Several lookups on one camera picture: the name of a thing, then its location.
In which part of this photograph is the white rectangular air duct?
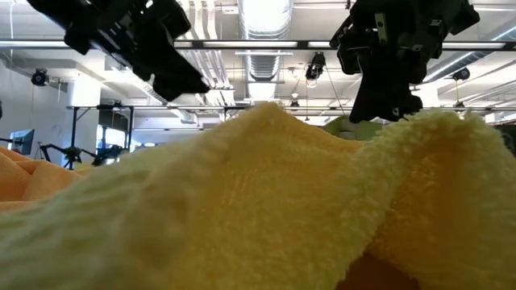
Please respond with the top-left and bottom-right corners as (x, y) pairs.
(103, 52), (198, 124)

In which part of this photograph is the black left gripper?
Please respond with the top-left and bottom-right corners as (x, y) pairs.
(26, 0), (210, 102)

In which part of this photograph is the yellow microfiber towel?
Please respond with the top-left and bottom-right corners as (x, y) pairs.
(0, 101), (516, 290)

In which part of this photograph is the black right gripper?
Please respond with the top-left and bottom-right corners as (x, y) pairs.
(348, 0), (481, 124)

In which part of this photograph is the black ceiling light rail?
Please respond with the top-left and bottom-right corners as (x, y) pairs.
(0, 38), (516, 52)

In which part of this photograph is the orange microfiber towel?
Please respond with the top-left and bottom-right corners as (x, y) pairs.
(0, 145), (96, 213)

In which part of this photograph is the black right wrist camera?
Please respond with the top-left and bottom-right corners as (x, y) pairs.
(329, 18), (366, 76)

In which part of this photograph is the pale yellow-green microfiber towel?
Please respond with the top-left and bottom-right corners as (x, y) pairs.
(322, 115), (384, 142)

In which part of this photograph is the grey computer monitor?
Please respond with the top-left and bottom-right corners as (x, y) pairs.
(7, 128), (36, 157)

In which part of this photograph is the black ceiling cable reel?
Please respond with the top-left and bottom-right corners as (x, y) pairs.
(304, 51), (327, 81)
(451, 67), (472, 83)
(31, 68), (51, 88)

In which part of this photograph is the black metal frame stand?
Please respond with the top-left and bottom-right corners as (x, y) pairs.
(66, 102), (136, 162)

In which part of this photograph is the black horizontal frame rail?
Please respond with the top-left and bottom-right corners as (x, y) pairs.
(135, 105), (516, 113)

